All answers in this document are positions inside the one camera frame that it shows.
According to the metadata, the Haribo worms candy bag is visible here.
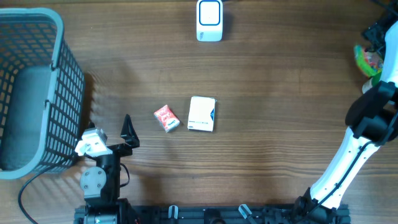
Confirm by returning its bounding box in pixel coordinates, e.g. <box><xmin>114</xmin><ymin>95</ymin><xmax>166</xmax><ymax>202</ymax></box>
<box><xmin>353</xmin><ymin>45</ymin><xmax>384</xmax><ymax>78</ymax></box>

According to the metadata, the red white tissue pack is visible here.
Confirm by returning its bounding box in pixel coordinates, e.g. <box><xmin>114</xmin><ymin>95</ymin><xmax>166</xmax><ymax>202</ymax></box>
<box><xmin>154</xmin><ymin>105</ymin><xmax>180</xmax><ymax>133</ymax></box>

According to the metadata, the white cardboard box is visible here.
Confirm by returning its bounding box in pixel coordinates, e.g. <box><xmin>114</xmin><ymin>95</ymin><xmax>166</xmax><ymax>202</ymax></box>
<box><xmin>187</xmin><ymin>96</ymin><xmax>216</xmax><ymax>132</ymax></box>

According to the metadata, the green lid spice jar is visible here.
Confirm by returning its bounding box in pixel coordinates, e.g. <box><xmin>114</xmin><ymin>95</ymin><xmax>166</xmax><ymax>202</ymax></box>
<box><xmin>362</xmin><ymin>73</ymin><xmax>381</xmax><ymax>94</ymax></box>

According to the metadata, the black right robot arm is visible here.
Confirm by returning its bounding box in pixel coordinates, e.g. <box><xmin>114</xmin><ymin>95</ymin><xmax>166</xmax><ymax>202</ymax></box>
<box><xmin>290</xmin><ymin>23</ymin><xmax>397</xmax><ymax>223</ymax></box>

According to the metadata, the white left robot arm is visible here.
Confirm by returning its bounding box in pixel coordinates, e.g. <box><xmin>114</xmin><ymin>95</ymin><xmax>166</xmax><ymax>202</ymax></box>
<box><xmin>73</xmin><ymin>114</ymin><xmax>141</xmax><ymax>224</ymax></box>

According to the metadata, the white barcode scanner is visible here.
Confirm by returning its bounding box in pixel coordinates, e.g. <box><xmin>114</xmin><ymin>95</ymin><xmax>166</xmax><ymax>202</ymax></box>
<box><xmin>196</xmin><ymin>0</ymin><xmax>223</xmax><ymax>42</ymax></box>

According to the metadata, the grey plastic shopping basket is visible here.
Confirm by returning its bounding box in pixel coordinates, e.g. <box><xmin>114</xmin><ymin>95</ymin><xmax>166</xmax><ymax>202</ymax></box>
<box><xmin>1</xmin><ymin>7</ymin><xmax>85</xmax><ymax>180</ymax></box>

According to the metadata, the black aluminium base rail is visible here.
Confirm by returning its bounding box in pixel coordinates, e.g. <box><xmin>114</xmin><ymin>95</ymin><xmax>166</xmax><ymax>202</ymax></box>
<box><xmin>73</xmin><ymin>204</ymin><xmax>351</xmax><ymax>224</ymax></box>

